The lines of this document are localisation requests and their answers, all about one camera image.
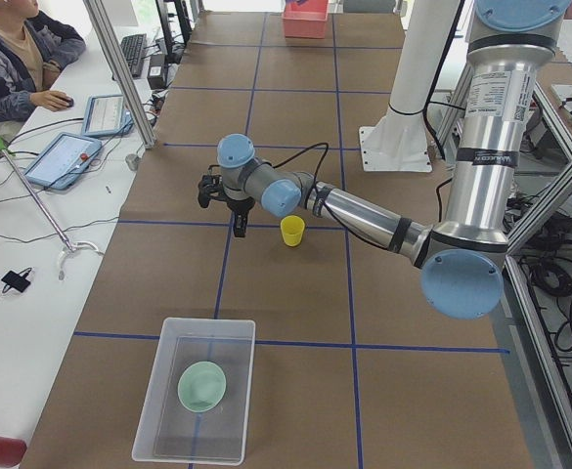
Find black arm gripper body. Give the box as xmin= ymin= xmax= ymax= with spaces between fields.
xmin=223 ymin=188 xmax=253 ymax=214

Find yellow plastic cup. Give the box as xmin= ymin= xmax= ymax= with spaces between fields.
xmin=280 ymin=215 xmax=306 ymax=247

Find mint green bowl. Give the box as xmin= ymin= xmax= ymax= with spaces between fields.
xmin=177 ymin=361 xmax=227 ymax=413

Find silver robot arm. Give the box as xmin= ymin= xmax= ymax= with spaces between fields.
xmin=199 ymin=1 xmax=568 ymax=319

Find translucent plastic box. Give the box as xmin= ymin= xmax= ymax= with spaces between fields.
xmin=132 ymin=318 xmax=255 ymax=466

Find black power adapter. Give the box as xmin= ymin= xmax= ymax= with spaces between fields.
xmin=147 ymin=53 xmax=168 ymax=90

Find blue teach pendant far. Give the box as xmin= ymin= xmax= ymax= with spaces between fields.
xmin=81 ymin=94 xmax=133 ymax=138

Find blue teach pendant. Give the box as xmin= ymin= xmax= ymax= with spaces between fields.
xmin=24 ymin=133 xmax=103 ymax=191
xmin=81 ymin=94 xmax=133 ymax=138

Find blue teach pendant near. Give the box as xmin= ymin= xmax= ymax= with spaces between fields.
xmin=24 ymin=133 xmax=103 ymax=191

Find black keyboard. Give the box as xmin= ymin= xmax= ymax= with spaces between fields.
xmin=120 ymin=34 xmax=147 ymax=78

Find red plastic bin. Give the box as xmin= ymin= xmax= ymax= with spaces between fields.
xmin=282 ymin=0 xmax=329 ymax=39

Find black small device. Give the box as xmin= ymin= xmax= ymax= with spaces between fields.
xmin=1 ymin=267 xmax=33 ymax=294

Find reacher grabber stick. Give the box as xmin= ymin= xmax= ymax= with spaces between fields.
xmin=0 ymin=137 xmax=105 ymax=280

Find seated person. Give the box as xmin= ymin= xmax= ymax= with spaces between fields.
xmin=0 ymin=1 xmax=86 ymax=122

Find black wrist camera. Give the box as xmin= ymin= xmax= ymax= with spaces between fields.
xmin=198 ymin=169 xmax=226 ymax=209

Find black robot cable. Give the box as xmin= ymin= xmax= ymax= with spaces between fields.
xmin=275 ymin=142 xmax=330 ymax=185

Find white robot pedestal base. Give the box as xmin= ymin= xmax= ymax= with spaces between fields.
xmin=359 ymin=0 xmax=463 ymax=173

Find aluminium frame post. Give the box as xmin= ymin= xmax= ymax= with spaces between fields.
xmin=83 ymin=0 xmax=155 ymax=149

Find black floor cables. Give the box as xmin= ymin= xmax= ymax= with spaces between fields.
xmin=505 ymin=194 xmax=572 ymax=353

